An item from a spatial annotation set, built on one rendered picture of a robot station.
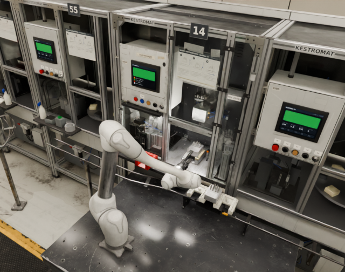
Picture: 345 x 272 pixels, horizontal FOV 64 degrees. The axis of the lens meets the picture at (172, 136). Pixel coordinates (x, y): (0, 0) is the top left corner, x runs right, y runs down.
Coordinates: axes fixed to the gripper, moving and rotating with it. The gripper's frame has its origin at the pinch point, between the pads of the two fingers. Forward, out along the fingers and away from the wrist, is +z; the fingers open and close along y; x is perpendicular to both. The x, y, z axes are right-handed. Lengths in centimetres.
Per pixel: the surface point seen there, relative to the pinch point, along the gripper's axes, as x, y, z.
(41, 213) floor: 142, -100, -54
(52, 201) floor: 147, -100, -36
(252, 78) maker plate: -38, 78, -5
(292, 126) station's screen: -68, 55, -9
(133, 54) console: 50, 76, -6
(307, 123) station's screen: -75, 59, -9
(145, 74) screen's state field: 38, 64, -9
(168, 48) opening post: 22, 85, -4
